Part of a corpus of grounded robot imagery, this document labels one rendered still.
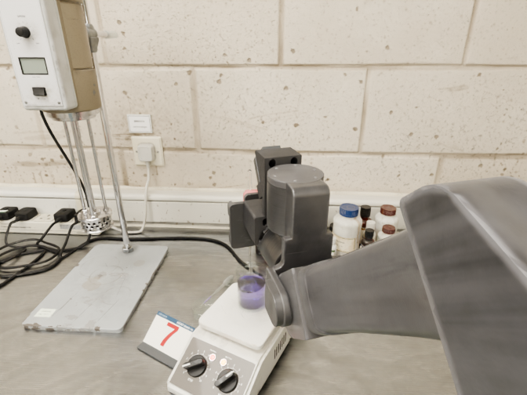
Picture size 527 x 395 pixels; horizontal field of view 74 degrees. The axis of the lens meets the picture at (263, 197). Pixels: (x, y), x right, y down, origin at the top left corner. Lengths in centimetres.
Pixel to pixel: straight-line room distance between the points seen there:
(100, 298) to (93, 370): 18
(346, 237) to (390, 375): 35
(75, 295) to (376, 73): 87
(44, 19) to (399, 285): 62
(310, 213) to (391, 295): 15
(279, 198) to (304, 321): 11
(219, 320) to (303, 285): 34
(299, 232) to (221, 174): 71
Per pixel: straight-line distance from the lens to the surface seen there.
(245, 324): 60
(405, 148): 104
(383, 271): 20
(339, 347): 71
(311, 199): 32
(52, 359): 77
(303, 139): 98
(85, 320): 80
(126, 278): 88
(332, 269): 25
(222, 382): 57
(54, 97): 69
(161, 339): 71
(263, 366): 60
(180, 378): 62
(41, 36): 68
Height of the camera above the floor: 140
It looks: 24 degrees down
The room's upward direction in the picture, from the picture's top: straight up
